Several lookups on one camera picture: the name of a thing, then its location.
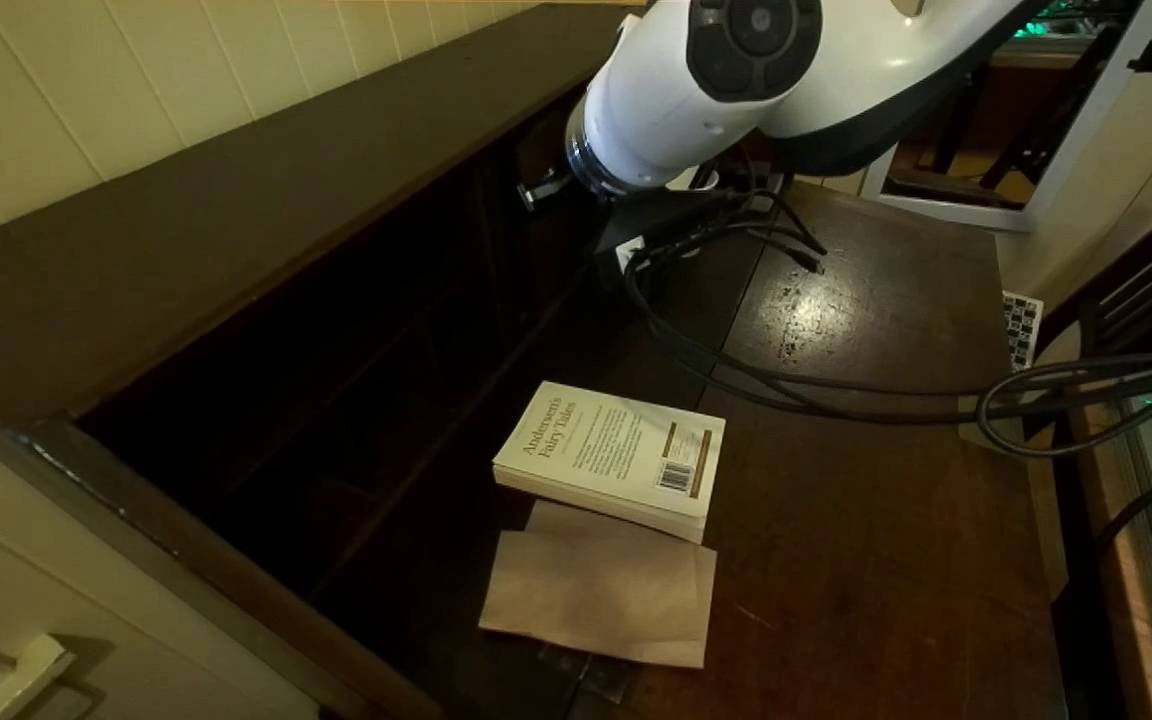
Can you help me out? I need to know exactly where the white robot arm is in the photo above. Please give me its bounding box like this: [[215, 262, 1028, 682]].
[[566, 0, 1047, 200]]

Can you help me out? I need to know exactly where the dark wooden dresser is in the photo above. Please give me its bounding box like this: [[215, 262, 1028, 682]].
[[0, 3, 703, 720]]

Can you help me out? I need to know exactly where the white paperback book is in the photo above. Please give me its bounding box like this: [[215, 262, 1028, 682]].
[[492, 379, 727, 546]]

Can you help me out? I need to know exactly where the brown paper envelope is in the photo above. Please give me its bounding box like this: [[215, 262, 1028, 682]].
[[479, 499, 716, 670]]

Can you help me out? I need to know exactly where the white perforated vent bracket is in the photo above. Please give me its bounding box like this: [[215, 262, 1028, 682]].
[[1004, 293, 1045, 368]]

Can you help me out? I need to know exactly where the black cable bundle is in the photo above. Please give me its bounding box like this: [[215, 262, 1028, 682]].
[[610, 183, 1152, 554]]

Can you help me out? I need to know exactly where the white cabinet handle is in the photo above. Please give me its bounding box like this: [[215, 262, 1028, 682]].
[[0, 635, 76, 720]]

